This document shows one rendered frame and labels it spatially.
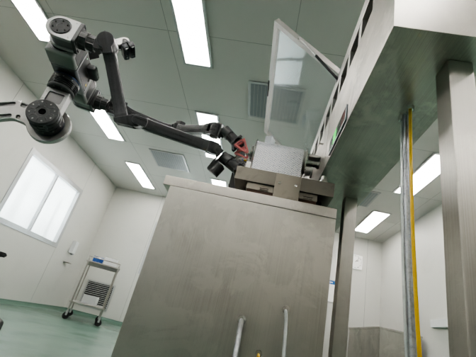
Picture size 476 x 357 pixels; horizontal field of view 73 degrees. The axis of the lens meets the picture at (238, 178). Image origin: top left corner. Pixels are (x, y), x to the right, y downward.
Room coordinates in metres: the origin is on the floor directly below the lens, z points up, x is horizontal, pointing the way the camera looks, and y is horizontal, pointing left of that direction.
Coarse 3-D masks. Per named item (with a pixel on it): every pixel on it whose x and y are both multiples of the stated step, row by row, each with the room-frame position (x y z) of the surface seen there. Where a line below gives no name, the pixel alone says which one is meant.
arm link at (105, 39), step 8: (104, 32) 1.11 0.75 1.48; (96, 40) 1.12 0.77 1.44; (104, 40) 1.12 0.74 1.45; (112, 40) 1.12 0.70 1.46; (104, 48) 1.14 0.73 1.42; (104, 56) 1.17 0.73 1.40; (112, 56) 1.17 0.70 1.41; (112, 64) 1.19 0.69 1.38; (112, 72) 1.20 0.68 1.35; (112, 80) 1.21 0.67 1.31; (120, 80) 1.23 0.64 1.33; (112, 88) 1.23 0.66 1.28; (120, 88) 1.23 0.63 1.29; (112, 96) 1.24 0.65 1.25; (120, 96) 1.24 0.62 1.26; (120, 104) 1.26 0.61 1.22; (120, 112) 1.27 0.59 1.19; (120, 120) 1.27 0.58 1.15; (128, 120) 1.27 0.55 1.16; (136, 128) 1.35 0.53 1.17
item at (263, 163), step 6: (258, 162) 1.37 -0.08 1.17; (264, 162) 1.37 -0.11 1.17; (270, 162) 1.36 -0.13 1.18; (276, 162) 1.36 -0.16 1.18; (282, 162) 1.36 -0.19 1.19; (258, 168) 1.37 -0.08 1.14; (264, 168) 1.37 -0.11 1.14; (270, 168) 1.36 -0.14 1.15; (276, 168) 1.36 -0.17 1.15; (282, 168) 1.35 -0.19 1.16; (288, 168) 1.35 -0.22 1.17; (294, 168) 1.35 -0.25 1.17; (300, 168) 1.34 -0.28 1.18; (288, 174) 1.35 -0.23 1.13; (294, 174) 1.35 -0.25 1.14
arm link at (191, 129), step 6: (180, 120) 1.70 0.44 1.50; (180, 126) 1.69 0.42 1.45; (186, 126) 1.64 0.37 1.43; (192, 126) 1.60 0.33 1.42; (198, 126) 1.56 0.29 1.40; (204, 126) 1.52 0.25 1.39; (210, 126) 1.48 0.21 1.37; (216, 126) 1.47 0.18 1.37; (192, 132) 1.62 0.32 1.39; (198, 132) 1.58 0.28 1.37; (204, 132) 1.52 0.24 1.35; (210, 132) 1.48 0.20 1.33; (216, 132) 1.48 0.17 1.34
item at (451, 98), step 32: (448, 64) 0.55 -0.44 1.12; (448, 96) 0.56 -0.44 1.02; (448, 128) 0.57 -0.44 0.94; (448, 160) 0.57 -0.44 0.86; (448, 192) 0.58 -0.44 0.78; (352, 224) 1.44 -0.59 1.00; (448, 224) 0.59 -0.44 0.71; (352, 256) 1.44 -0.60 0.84; (448, 256) 0.59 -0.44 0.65; (448, 288) 0.60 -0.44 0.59; (448, 320) 0.60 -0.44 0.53
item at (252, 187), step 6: (246, 186) 1.19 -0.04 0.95; (252, 186) 1.18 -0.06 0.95; (258, 186) 1.18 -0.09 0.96; (264, 186) 1.18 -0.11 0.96; (270, 186) 1.17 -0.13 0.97; (258, 192) 1.18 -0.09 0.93; (264, 192) 1.18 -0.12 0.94; (270, 192) 1.17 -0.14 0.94; (300, 192) 1.16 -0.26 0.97; (300, 198) 1.16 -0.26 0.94; (306, 198) 1.16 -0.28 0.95; (312, 198) 1.15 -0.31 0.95
